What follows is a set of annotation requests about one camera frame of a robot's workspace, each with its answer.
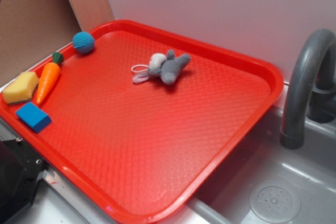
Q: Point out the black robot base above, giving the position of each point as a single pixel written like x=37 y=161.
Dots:
x=22 y=168

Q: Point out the orange toy carrot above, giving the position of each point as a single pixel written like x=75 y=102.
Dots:
x=49 y=77

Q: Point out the grey plush bunny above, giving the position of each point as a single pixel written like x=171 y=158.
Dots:
x=167 y=67

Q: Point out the red plastic tray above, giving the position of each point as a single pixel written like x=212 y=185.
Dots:
x=140 y=151

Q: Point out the blue crocheted ball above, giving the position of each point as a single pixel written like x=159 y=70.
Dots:
x=83 y=42

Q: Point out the grey toy sink basin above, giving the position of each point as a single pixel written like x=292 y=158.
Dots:
x=260 y=181

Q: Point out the blue rectangular block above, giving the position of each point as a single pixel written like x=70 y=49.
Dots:
x=35 y=118

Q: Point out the yellow sponge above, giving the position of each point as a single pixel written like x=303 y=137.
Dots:
x=21 y=89

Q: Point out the grey toy faucet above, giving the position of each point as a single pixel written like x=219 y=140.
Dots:
x=311 y=91

